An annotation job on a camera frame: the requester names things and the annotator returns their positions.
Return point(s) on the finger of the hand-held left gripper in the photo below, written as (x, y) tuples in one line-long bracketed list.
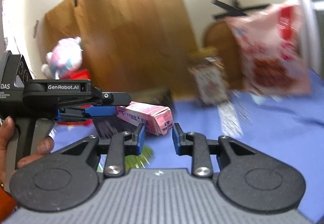
[(101, 111)]

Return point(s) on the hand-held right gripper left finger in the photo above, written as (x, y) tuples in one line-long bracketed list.
[(140, 140)]

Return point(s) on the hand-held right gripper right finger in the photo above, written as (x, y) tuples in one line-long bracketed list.
[(176, 140)]

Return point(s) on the pink carton box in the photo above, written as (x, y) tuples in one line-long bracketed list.
[(146, 115)]

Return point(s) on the person's left hand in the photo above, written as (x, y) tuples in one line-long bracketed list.
[(7, 143)]

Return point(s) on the green snack packet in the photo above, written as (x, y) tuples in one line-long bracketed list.
[(144, 157)]

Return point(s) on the black and beige packet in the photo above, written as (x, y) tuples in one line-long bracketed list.
[(114, 126)]

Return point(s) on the red gift box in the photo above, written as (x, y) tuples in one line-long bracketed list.
[(79, 74)]

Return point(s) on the pink and blue plush toy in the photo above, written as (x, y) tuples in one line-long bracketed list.
[(65, 59)]

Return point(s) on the small grey tape strip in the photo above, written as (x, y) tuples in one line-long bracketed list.
[(36, 28)]

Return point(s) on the clear nut jar gold lid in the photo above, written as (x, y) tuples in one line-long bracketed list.
[(210, 82)]

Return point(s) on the blue printed cloth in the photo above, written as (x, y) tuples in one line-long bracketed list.
[(253, 122)]

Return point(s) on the large wooden panel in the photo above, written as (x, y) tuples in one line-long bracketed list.
[(131, 31)]

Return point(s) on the round woven wooden board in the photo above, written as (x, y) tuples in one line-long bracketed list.
[(220, 39)]

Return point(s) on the large pink snack bag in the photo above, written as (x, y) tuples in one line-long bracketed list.
[(268, 57)]

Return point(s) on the crossed black tape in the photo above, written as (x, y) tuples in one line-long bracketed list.
[(232, 10)]

